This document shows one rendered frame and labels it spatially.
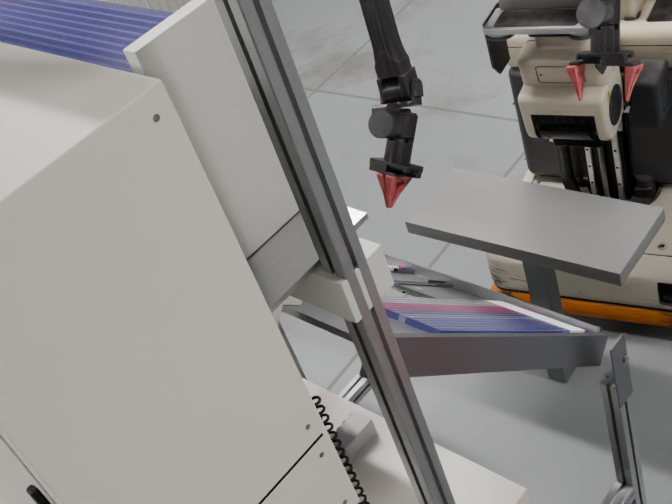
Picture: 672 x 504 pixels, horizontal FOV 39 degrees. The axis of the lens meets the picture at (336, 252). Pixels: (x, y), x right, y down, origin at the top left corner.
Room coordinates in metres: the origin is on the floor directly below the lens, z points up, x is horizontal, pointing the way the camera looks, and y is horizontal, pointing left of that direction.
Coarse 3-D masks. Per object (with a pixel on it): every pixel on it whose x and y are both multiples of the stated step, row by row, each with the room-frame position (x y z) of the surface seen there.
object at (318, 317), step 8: (304, 304) 1.13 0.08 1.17; (288, 312) 1.09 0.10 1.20; (296, 312) 1.08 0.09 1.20; (304, 312) 1.08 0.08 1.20; (312, 312) 1.09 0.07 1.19; (320, 312) 1.09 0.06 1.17; (328, 312) 1.10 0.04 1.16; (304, 320) 1.06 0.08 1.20; (312, 320) 1.05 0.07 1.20; (320, 320) 1.04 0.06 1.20; (328, 320) 1.05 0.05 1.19; (336, 320) 1.06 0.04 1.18; (392, 320) 1.12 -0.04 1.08; (328, 328) 1.02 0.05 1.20; (336, 328) 1.01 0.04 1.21; (344, 328) 1.02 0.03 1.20; (392, 328) 1.06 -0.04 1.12; (400, 328) 1.07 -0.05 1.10; (408, 328) 1.08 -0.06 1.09; (416, 328) 1.09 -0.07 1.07; (344, 336) 1.00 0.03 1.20
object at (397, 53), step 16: (368, 0) 1.77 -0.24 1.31; (384, 0) 1.78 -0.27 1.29; (368, 16) 1.77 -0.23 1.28; (384, 16) 1.76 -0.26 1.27; (368, 32) 1.77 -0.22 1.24; (384, 32) 1.75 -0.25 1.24; (384, 48) 1.75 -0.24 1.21; (400, 48) 1.76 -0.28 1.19; (384, 64) 1.74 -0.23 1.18; (400, 64) 1.73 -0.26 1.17; (384, 80) 1.75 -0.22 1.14; (400, 80) 1.72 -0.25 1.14; (384, 96) 1.74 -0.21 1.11; (400, 96) 1.72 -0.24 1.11
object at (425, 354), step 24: (408, 336) 0.98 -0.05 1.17; (432, 336) 1.01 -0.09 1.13; (456, 336) 1.03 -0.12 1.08; (480, 336) 1.06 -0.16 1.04; (504, 336) 1.09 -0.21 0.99; (528, 336) 1.12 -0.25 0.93; (552, 336) 1.15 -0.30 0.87; (576, 336) 1.19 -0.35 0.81; (600, 336) 1.23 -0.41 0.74; (408, 360) 0.97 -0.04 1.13; (432, 360) 1.00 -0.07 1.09; (456, 360) 1.02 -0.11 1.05; (480, 360) 1.05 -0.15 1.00; (504, 360) 1.08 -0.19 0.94; (528, 360) 1.11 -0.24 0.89; (552, 360) 1.15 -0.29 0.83; (576, 360) 1.18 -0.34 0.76; (600, 360) 1.22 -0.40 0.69
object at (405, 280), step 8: (392, 272) 1.60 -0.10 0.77; (400, 272) 1.61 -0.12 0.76; (408, 272) 1.62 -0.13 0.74; (400, 280) 1.51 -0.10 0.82; (408, 280) 1.53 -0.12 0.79; (416, 280) 1.55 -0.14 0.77; (424, 280) 1.57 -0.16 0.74; (432, 280) 1.54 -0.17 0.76; (400, 288) 1.45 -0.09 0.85; (408, 288) 1.44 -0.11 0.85; (416, 288) 1.45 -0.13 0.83; (424, 288) 1.47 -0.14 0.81; (432, 288) 1.48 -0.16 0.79; (440, 288) 1.50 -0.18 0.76; (448, 288) 1.52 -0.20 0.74; (424, 296) 1.40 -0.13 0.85; (432, 296) 1.39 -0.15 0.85; (440, 296) 1.41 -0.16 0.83; (448, 296) 1.42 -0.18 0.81; (456, 296) 1.44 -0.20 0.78; (464, 296) 1.46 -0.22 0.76; (472, 296) 1.47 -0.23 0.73
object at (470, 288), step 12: (396, 264) 1.67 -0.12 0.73; (408, 264) 1.65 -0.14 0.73; (420, 276) 1.61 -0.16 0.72; (432, 276) 1.59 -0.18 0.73; (444, 276) 1.57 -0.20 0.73; (456, 288) 1.53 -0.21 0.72; (468, 288) 1.51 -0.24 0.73; (480, 288) 1.49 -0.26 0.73; (492, 300) 1.45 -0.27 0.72; (504, 300) 1.43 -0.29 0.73; (516, 300) 1.42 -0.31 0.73; (540, 312) 1.36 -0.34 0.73; (552, 312) 1.35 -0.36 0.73; (576, 324) 1.30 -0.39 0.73; (588, 324) 1.28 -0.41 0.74
